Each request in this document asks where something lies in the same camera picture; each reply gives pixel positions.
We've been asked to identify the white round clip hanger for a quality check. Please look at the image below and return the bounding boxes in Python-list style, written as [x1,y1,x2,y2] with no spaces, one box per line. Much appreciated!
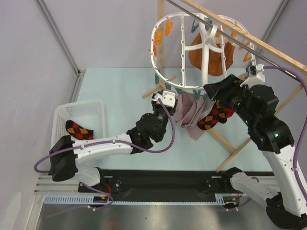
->
[149,12,257,91]

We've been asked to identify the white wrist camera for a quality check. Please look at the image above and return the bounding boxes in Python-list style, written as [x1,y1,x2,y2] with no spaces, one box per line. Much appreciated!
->
[240,64,265,88]
[152,90,176,108]

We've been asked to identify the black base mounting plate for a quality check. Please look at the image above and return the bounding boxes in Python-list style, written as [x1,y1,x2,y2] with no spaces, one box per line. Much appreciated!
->
[47,168,240,202]

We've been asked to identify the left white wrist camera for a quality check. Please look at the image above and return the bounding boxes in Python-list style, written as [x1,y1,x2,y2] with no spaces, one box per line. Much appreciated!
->
[152,90,176,108]

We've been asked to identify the white slotted cable duct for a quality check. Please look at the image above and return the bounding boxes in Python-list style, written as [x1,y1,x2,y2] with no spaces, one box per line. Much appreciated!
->
[44,194,228,206]

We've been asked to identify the metal hanging rod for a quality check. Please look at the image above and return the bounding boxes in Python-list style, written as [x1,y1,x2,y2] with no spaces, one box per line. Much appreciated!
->
[164,0,298,79]

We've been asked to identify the black argyle sock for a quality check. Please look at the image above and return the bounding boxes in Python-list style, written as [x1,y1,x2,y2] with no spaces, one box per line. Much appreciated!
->
[65,120,94,140]
[197,102,234,130]

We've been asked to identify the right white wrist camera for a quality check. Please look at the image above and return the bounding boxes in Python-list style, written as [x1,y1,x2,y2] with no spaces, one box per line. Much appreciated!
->
[240,64,265,88]

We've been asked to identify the white plastic laundry basket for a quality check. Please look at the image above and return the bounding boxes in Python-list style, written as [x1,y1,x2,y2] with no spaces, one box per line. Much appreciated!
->
[51,100,106,147]

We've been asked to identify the wooden drying rack frame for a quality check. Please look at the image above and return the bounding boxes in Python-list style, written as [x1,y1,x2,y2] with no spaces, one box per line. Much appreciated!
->
[138,0,307,171]

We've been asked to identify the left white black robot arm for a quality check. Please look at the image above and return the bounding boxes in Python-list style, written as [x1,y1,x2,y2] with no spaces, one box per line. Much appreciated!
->
[49,98,177,192]

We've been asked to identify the mauve hanging sock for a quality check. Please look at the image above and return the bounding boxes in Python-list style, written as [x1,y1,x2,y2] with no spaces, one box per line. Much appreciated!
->
[173,91,215,141]

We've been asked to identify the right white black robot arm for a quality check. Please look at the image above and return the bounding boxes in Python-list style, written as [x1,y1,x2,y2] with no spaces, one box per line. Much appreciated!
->
[204,74,307,230]

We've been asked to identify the orange brown hanging sock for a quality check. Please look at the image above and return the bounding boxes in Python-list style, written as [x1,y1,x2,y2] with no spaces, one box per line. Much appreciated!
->
[188,38,236,77]

